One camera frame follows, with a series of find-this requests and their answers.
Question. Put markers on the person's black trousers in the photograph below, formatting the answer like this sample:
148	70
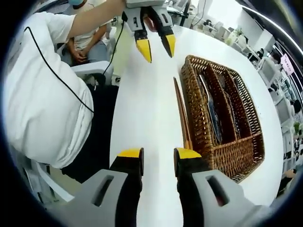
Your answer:
99	132

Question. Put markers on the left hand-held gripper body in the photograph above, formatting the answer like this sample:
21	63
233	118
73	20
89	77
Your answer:
144	3

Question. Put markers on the pink hanging sign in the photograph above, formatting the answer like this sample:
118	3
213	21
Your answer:
287	63

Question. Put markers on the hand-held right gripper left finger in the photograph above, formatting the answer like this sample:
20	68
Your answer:
99	201

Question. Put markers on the person's left hand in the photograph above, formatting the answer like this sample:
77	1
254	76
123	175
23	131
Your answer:
150	24

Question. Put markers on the brown wicker storage tray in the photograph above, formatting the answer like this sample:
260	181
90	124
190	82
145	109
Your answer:
193	94

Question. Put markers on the black stand pole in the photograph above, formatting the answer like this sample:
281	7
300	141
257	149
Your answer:
185	14

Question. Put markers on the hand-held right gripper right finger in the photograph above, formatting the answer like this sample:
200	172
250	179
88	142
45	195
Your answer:
225	203

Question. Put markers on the white office chair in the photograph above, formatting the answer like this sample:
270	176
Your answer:
94	67

